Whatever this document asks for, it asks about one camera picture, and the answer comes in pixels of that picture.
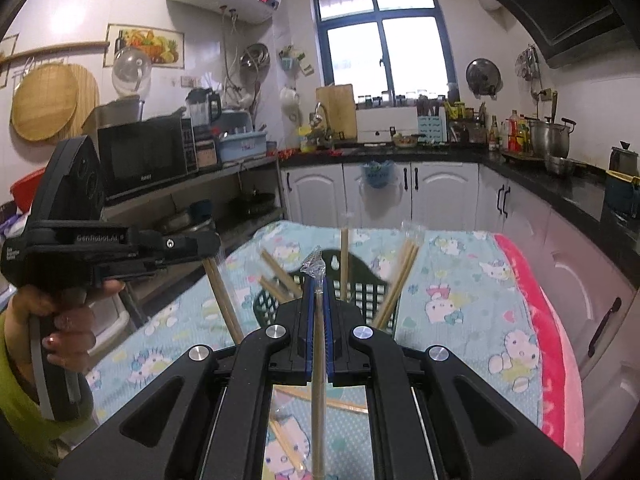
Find green perforated utensil basket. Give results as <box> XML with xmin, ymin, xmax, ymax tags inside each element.
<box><xmin>253</xmin><ymin>249</ymin><xmax>402</xmax><ymax>334</ymax></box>

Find teal pot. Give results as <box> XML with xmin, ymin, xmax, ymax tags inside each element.
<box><xmin>604</xmin><ymin>170</ymin><xmax>640</xmax><ymax>212</ymax></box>

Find black kitchen countertop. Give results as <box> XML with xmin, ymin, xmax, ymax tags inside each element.
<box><xmin>276</xmin><ymin>144</ymin><xmax>640</xmax><ymax>222</ymax></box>

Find steel faucet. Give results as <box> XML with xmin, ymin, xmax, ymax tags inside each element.
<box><xmin>313</xmin><ymin>101</ymin><xmax>334</xmax><ymax>142</ymax></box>

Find large steel pot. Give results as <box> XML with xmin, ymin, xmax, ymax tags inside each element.
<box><xmin>528</xmin><ymin>117</ymin><xmax>577</xmax><ymax>159</ymax></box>

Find pink blanket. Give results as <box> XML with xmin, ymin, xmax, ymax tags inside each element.
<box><xmin>492</xmin><ymin>232</ymin><xmax>587</xmax><ymax>454</ymax></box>

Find fruit wall picture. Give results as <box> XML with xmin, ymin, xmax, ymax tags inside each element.
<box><xmin>103</xmin><ymin>23</ymin><xmax>185</xmax><ymax>69</ymax></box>

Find steel basin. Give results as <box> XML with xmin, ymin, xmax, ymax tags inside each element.
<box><xmin>154</xmin><ymin>209</ymin><xmax>217</xmax><ymax>234</ymax></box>

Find light blue cartoon cloth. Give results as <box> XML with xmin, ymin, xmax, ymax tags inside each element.
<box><xmin>90</xmin><ymin>219</ymin><xmax>544</xmax><ymax>480</ymax></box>

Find wooden cutting board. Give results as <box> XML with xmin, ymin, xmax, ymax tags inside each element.
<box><xmin>315</xmin><ymin>83</ymin><xmax>359</xmax><ymax>142</ymax></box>

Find person's left forearm green sleeve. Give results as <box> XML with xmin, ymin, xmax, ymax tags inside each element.
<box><xmin>0</xmin><ymin>310</ymin><xmax>57</xmax><ymax>466</ymax></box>

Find person's left hand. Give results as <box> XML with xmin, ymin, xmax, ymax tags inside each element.
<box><xmin>7</xmin><ymin>280</ymin><xmax>127</xmax><ymax>373</ymax></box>

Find hanging steel bowl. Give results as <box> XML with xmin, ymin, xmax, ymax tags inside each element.
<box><xmin>239</xmin><ymin>43</ymin><xmax>271</xmax><ymax>71</ymax></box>

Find black blender jug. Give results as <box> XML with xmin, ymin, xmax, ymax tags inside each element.
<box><xmin>187</xmin><ymin>87</ymin><xmax>224</xmax><ymax>127</ymax></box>

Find blue knife holder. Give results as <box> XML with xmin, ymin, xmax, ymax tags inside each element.
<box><xmin>417</xmin><ymin>114</ymin><xmax>448</xmax><ymax>144</ymax></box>

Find blue dish rack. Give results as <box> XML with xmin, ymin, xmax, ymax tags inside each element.
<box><xmin>218</xmin><ymin>129</ymin><xmax>269</xmax><ymax>164</ymax></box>

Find blue framed window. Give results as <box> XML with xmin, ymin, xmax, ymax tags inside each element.
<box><xmin>308</xmin><ymin>0</ymin><xmax>459</xmax><ymax>107</ymax></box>

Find hanging blue basket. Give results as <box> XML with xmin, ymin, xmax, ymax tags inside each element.
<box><xmin>360</xmin><ymin>160</ymin><xmax>396</xmax><ymax>189</ymax></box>

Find white mug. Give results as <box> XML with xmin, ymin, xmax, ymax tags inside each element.
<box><xmin>279</xmin><ymin>86</ymin><xmax>301</xmax><ymax>114</ymax></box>

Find cooking oil bottles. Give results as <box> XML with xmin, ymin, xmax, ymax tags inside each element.
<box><xmin>506</xmin><ymin>109</ymin><xmax>532</xmax><ymax>154</ymax></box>

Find black microwave oven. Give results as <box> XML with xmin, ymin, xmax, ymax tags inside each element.
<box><xmin>96</xmin><ymin>115</ymin><xmax>197</xmax><ymax>194</ymax></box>

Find hanging steel ladles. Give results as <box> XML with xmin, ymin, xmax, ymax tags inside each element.
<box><xmin>516</xmin><ymin>44</ymin><xmax>542</xmax><ymax>82</ymax></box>

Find red plastic basin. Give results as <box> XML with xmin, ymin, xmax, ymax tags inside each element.
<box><xmin>10</xmin><ymin>168</ymin><xmax>49</xmax><ymax>212</ymax></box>

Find steel pan lid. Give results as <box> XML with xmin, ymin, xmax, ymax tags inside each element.
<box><xmin>465</xmin><ymin>58</ymin><xmax>503</xmax><ymax>97</ymax></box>

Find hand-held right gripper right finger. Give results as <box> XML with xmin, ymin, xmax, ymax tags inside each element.
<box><xmin>321</xmin><ymin>280</ymin><xmax>581</xmax><ymax>480</ymax></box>

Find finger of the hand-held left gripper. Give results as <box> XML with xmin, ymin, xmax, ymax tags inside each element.
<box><xmin>144</xmin><ymin>230</ymin><xmax>222</xmax><ymax>267</ymax></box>

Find round bamboo tray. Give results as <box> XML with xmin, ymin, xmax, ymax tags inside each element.
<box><xmin>10</xmin><ymin>63</ymin><xmax>82</xmax><ymax>142</ymax></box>

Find wooden rolling pin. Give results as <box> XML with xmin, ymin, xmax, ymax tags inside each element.
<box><xmin>0</xmin><ymin>40</ymin><xmax>110</xmax><ymax>67</ymax></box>

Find glass pot lid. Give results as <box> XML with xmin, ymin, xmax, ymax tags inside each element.
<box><xmin>112</xmin><ymin>45</ymin><xmax>151</xmax><ymax>99</ymax></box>

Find white base cabinets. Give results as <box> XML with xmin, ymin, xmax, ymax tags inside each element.
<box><xmin>279</xmin><ymin>159</ymin><xmax>640</xmax><ymax>411</ymax></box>

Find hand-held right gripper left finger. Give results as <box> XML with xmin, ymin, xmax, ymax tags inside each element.
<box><xmin>55</xmin><ymin>280</ymin><xmax>316</xmax><ymax>480</ymax></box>

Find black range hood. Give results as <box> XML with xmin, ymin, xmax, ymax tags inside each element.
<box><xmin>482</xmin><ymin>0</ymin><xmax>640</xmax><ymax>69</ymax></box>

